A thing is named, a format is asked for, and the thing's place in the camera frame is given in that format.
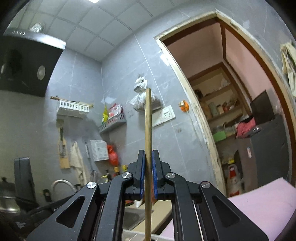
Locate wooden chopstick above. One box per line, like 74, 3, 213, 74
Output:
144, 88, 152, 241

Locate steel kitchen sink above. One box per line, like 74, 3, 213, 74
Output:
123, 207, 145, 230

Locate chrome faucet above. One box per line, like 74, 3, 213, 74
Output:
51, 179, 77, 195

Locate dark pump bottle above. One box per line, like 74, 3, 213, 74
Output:
101, 169, 112, 183

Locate beige hanging towel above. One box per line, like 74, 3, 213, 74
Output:
70, 141, 89, 186

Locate red plastic bag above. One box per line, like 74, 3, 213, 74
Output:
107, 145, 119, 167

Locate wooden board with knife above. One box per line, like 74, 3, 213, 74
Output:
56, 118, 70, 169

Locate pink table mat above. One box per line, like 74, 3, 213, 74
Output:
161, 178, 295, 240

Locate steel cooking pot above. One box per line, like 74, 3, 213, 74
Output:
0, 177, 21, 215

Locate dark cabinet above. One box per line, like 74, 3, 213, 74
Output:
236, 115, 290, 192

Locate black monitor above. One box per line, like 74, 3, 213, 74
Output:
250, 90, 275, 125

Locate hanging plastic bag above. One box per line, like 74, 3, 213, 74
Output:
129, 76, 163, 112

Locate black range hood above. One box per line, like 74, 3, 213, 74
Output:
1, 28, 66, 97

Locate white rubber gloves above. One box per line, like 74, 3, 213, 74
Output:
280, 42, 296, 98

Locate white perforated wall box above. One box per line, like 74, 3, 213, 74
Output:
90, 140, 109, 162

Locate grey wall shelf basket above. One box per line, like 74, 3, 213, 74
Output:
98, 113, 126, 133

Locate white wall switch socket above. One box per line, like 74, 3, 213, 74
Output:
152, 105, 176, 127

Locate orange wall hook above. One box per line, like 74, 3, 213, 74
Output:
179, 100, 189, 113

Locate white wall basket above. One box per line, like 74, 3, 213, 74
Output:
50, 96, 94, 118

